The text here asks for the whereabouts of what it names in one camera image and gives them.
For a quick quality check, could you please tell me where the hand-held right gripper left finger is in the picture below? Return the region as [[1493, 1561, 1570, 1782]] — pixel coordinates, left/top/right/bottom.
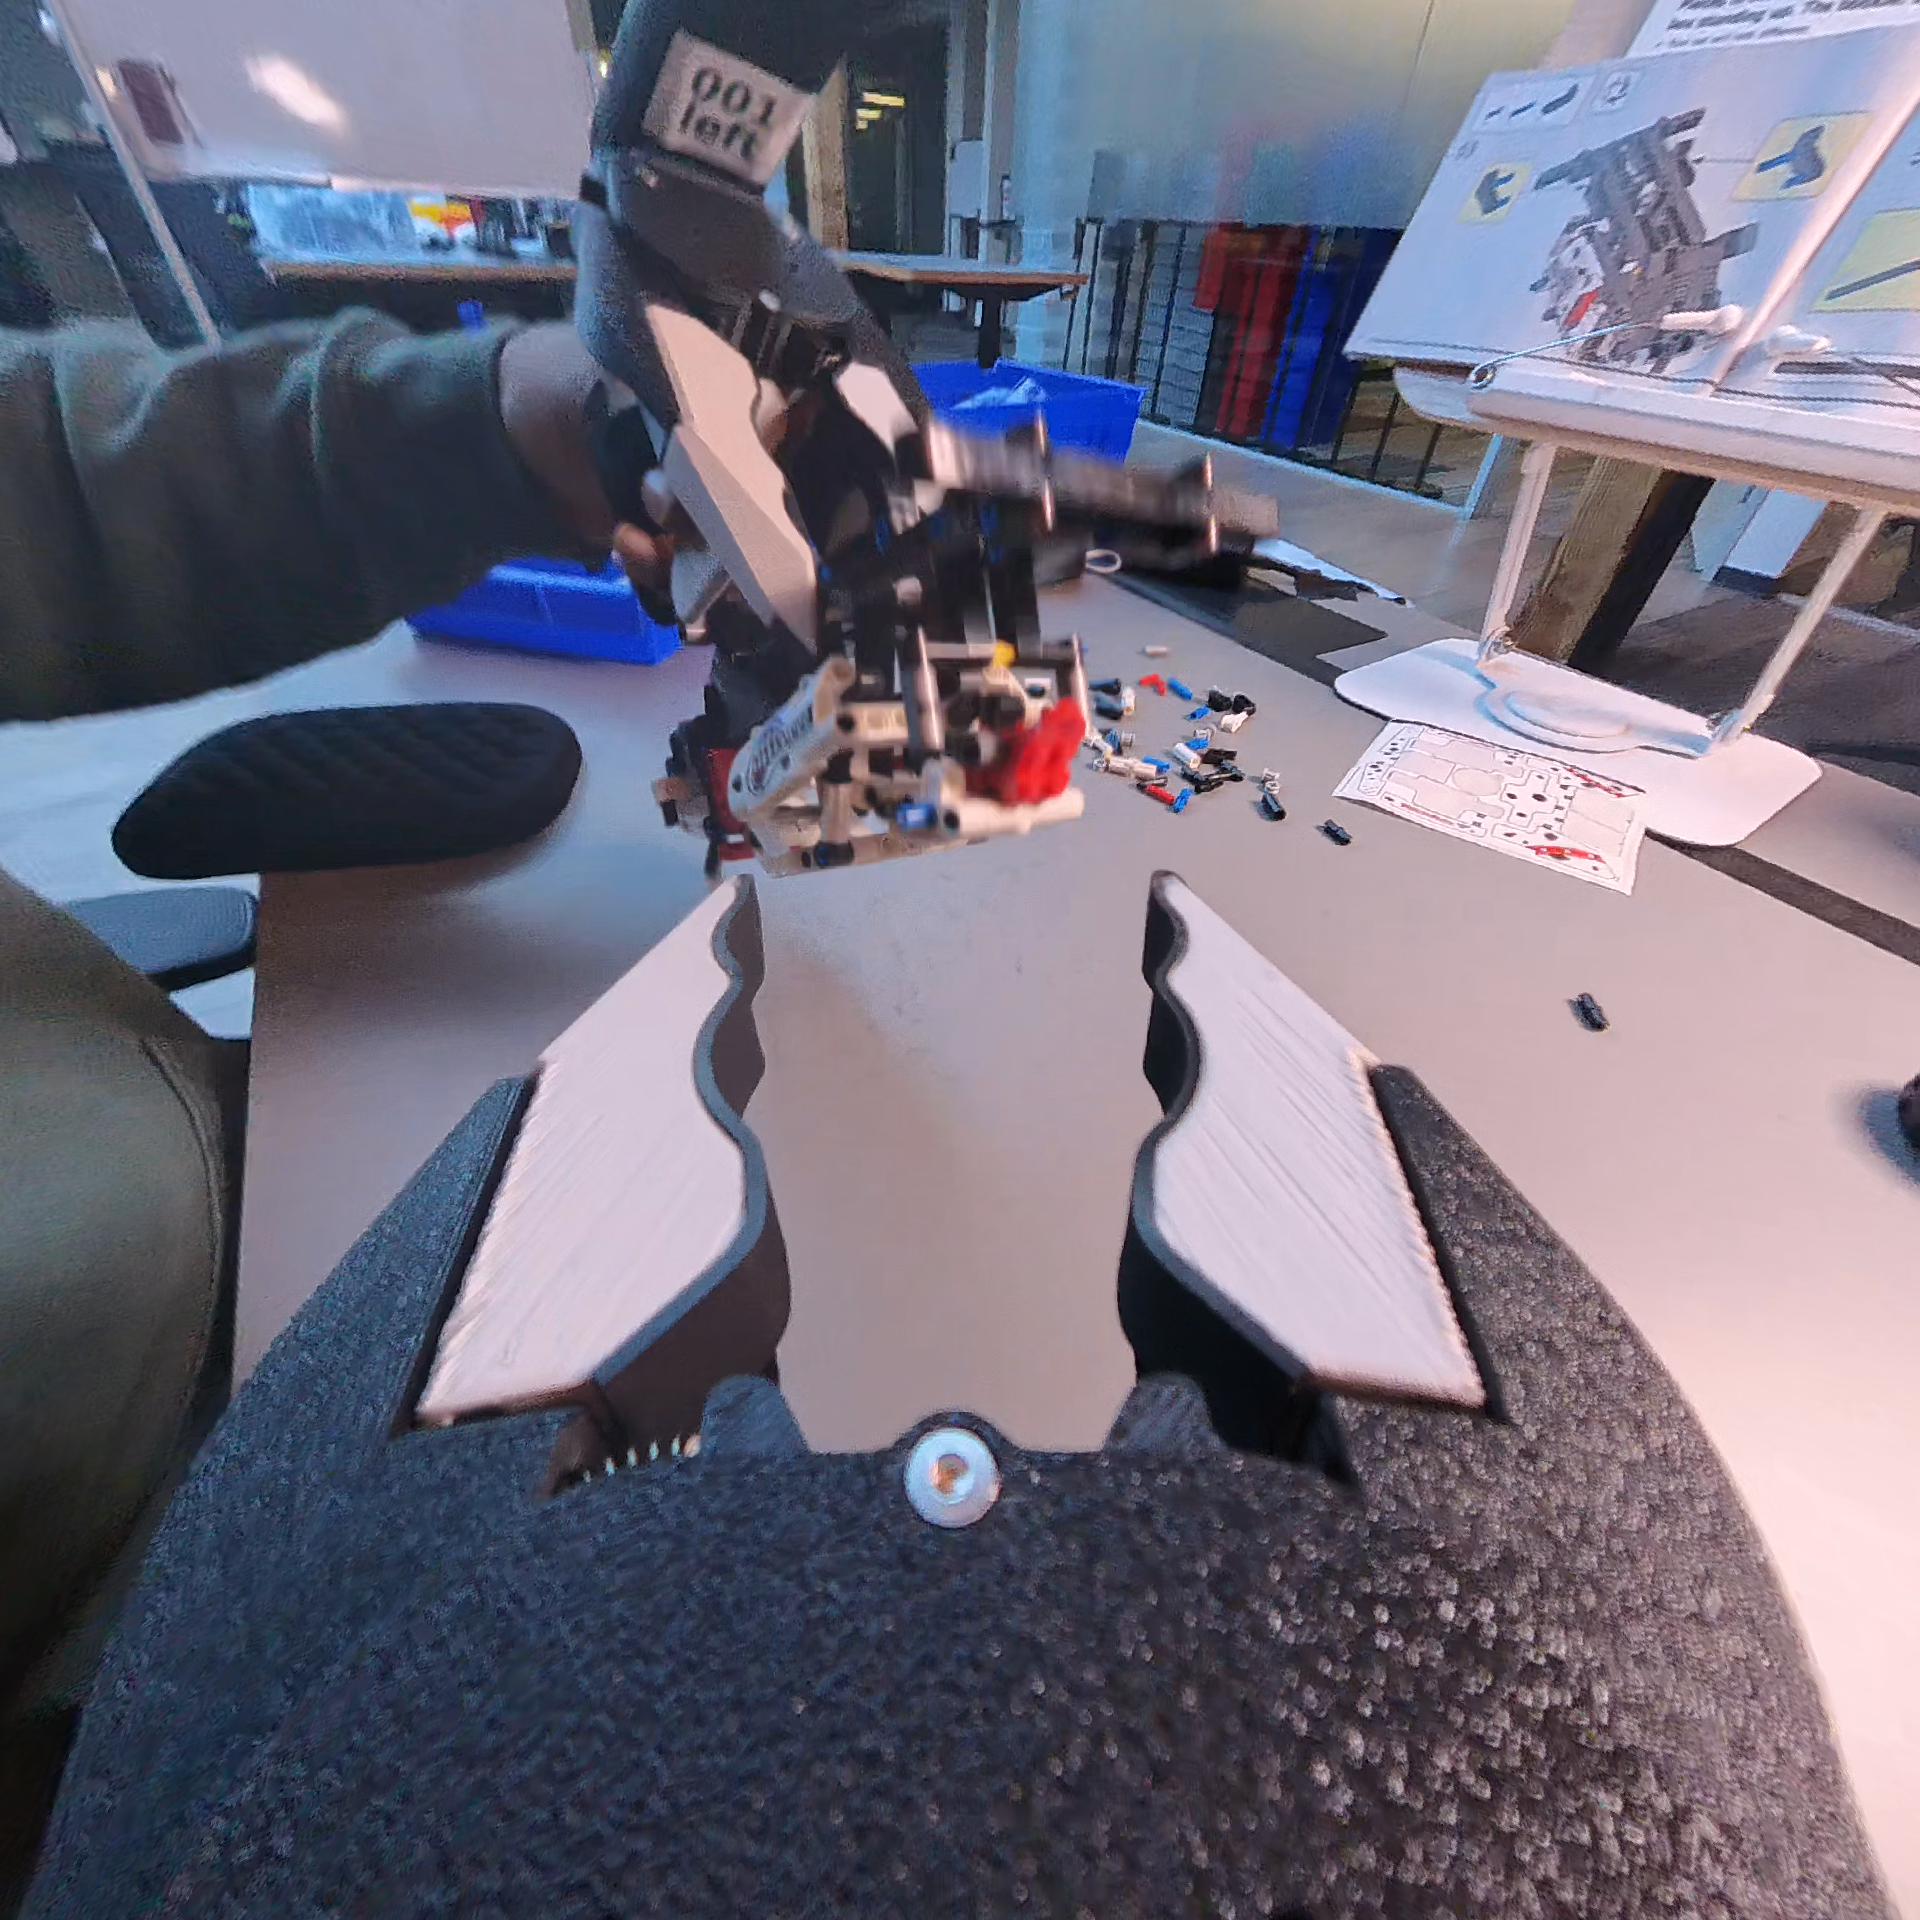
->
[[417, 875, 793, 1425]]

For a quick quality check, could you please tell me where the white book stand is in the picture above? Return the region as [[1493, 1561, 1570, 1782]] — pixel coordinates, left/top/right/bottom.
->
[[1466, 345, 1920, 752]]

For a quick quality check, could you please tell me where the person's left forearm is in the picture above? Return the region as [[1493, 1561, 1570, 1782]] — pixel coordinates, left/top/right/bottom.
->
[[0, 301, 602, 720]]

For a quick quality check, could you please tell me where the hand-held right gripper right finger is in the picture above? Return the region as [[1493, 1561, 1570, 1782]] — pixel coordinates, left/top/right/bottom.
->
[[1127, 870, 1493, 1412]]

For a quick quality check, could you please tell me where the open instruction book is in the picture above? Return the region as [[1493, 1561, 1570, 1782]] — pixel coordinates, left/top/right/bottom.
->
[[1343, 16, 1920, 393]]

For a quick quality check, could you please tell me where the blue plastic bin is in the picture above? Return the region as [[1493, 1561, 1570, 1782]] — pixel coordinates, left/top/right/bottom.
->
[[407, 556, 689, 665], [916, 362, 1149, 469]]

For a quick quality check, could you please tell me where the white light panel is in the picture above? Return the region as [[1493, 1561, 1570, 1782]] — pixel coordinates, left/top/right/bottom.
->
[[59, 0, 602, 198]]

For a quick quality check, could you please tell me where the person's left hand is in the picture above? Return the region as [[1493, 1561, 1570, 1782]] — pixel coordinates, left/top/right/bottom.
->
[[493, 313, 702, 601]]

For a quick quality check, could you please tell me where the metal storage rack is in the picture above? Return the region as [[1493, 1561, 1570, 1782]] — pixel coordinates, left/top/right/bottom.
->
[[1080, 211, 1485, 496]]

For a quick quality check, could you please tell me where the toy vehicle chassis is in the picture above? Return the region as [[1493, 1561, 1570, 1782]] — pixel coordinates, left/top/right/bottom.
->
[[652, 405, 1286, 875]]

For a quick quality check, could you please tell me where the grey desk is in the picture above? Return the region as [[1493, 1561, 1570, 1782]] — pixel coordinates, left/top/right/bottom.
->
[[232, 556, 1920, 1920]]

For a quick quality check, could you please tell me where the pile of small building parts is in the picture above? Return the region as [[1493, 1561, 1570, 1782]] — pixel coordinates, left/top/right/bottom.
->
[[1073, 628, 1358, 847]]

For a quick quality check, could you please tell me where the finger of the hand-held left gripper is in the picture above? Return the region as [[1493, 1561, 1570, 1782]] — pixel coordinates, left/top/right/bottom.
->
[[645, 301, 833, 651], [804, 337, 937, 512]]

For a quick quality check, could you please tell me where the white sticker sheet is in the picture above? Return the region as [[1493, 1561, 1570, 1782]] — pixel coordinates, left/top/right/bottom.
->
[[1330, 720, 1653, 897]]

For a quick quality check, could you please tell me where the black desk mat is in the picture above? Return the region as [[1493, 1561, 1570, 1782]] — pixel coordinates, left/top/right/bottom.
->
[[1127, 556, 1449, 689]]

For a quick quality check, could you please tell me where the wooden table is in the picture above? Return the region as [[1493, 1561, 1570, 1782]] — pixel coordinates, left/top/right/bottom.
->
[[838, 249, 1097, 362]]

